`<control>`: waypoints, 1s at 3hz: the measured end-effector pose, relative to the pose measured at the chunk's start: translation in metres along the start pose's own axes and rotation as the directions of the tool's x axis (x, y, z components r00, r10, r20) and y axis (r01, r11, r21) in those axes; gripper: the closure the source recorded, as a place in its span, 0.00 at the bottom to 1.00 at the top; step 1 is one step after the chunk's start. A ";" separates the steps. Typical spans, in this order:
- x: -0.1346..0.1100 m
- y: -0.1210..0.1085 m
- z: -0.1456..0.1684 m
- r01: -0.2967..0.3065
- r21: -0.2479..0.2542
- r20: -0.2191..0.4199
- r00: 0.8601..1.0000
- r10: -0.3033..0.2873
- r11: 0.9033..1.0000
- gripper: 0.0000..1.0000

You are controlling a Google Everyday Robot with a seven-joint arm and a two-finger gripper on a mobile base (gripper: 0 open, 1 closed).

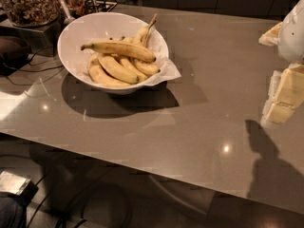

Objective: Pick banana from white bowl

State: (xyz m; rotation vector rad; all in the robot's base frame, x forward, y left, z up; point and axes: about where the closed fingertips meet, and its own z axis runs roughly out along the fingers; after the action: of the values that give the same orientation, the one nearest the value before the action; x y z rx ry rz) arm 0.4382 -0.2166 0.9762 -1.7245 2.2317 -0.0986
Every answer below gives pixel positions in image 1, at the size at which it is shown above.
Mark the silver box on floor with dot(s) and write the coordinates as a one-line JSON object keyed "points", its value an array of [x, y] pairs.
{"points": [[13, 184]]}

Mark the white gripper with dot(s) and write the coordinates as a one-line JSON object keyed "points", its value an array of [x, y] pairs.
{"points": [[293, 35]]}

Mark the white ceramic bowl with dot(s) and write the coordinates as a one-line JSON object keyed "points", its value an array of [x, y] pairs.
{"points": [[105, 25]]}

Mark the thin yellow banana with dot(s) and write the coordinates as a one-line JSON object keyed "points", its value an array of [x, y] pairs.
{"points": [[125, 62]]}

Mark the right small yellow banana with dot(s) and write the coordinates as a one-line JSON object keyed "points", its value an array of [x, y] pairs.
{"points": [[146, 68]]}

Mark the white spoon utensil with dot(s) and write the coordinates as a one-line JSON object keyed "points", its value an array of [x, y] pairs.
{"points": [[69, 18]]}

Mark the white paper liner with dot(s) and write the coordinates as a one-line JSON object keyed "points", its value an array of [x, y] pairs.
{"points": [[119, 65]]}

